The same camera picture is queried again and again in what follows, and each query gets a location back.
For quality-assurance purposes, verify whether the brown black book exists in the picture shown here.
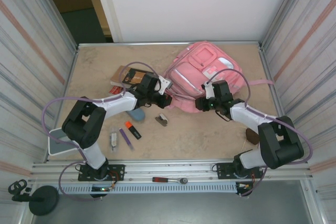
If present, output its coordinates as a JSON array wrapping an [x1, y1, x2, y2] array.
[[110, 65, 149, 88]]

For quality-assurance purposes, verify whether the blue pencil case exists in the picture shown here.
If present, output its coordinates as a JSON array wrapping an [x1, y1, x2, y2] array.
[[125, 108, 146, 122]]

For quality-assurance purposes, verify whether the red comic book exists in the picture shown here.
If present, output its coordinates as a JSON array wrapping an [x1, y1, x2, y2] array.
[[109, 85, 126, 95]]

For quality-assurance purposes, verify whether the pink backpack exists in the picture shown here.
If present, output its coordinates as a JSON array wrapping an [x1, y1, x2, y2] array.
[[162, 41, 275, 114]]

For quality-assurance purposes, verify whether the small silver brown stapler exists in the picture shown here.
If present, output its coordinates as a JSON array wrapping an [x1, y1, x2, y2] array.
[[155, 113, 169, 127]]

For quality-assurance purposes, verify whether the orange black highlighter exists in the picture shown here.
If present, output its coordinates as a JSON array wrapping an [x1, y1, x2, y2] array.
[[124, 121, 142, 140]]

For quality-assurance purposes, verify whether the purple pen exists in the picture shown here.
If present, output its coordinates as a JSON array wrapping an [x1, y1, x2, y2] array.
[[119, 128, 136, 151]]

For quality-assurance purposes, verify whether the dark brown lump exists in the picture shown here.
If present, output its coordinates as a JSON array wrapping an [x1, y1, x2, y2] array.
[[245, 127, 260, 146]]

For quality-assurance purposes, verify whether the black round base stand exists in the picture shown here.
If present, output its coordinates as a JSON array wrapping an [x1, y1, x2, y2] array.
[[7, 179, 60, 216]]

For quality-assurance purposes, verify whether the aluminium back rail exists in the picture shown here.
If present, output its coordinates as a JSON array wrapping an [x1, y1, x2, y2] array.
[[77, 40, 263, 49]]

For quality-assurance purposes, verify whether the aluminium rail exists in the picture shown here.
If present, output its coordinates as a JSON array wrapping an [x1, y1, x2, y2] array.
[[30, 158, 313, 183], [77, 40, 263, 49]]

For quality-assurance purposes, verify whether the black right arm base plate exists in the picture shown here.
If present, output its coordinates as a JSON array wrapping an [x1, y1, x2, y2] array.
[[216, 162, 264, 180]]

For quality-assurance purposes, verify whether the aluminium front rail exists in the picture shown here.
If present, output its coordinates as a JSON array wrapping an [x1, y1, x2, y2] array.
[[30, 158, 313, 183]]

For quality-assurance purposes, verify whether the white door frame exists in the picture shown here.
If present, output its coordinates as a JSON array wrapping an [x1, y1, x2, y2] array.
[[90, 0, 124, 43]]

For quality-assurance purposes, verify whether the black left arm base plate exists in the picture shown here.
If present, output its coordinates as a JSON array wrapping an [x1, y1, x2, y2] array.
[[78, 164, 125, 182]]

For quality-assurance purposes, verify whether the red handled ratchet wrench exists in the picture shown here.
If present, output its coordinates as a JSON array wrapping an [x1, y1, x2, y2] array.
[[152, 176, 189, 185]]

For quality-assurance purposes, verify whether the white slotted cable duct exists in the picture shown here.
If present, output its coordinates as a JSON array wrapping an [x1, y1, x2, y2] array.
[[60, 184, 238, 194]]

